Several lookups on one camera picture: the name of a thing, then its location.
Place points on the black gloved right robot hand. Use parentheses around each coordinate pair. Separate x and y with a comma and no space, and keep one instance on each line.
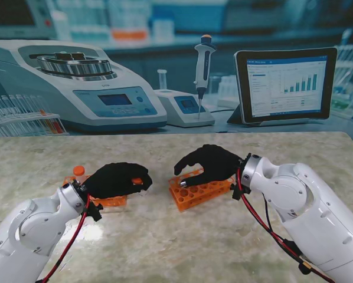
(217,165)

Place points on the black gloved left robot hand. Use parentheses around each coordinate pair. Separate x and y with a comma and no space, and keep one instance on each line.
(111,179)

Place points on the orange screw cap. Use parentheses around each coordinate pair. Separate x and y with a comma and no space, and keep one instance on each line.
(78,170)
(137,180)

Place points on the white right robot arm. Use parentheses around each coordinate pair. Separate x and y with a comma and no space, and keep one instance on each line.
(312,212)

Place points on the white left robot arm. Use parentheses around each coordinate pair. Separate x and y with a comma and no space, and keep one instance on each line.
(29,233)

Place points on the orange test tube rack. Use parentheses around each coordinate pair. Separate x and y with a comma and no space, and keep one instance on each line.
(191,194)
(114,202)

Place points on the printed laboratory backdrop poster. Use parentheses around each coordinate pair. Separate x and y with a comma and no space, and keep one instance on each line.
(176,59)

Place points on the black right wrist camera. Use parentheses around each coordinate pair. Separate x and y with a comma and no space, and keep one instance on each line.
(238,193)

